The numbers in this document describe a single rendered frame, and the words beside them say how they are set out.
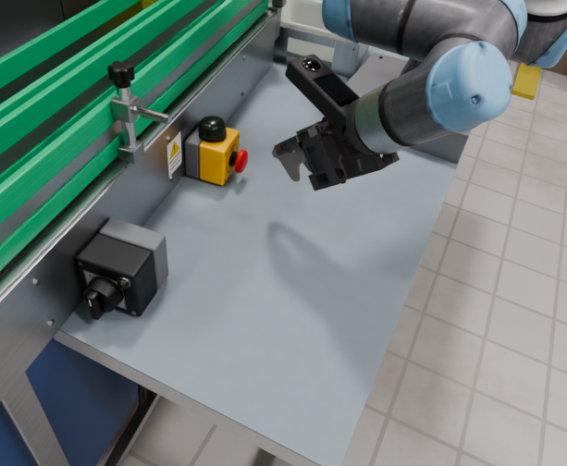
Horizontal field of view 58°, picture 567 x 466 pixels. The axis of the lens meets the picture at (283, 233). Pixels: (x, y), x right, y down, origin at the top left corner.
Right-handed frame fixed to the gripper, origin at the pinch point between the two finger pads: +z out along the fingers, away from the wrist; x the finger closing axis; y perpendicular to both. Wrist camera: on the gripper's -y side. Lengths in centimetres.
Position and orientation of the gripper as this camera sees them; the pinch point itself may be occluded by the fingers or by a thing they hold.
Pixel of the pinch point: (278, 148)
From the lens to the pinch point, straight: 77.3
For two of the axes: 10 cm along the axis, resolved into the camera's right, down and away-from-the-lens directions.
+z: -5.4, 1.0, 8.4
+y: 3.9, 9.1, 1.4
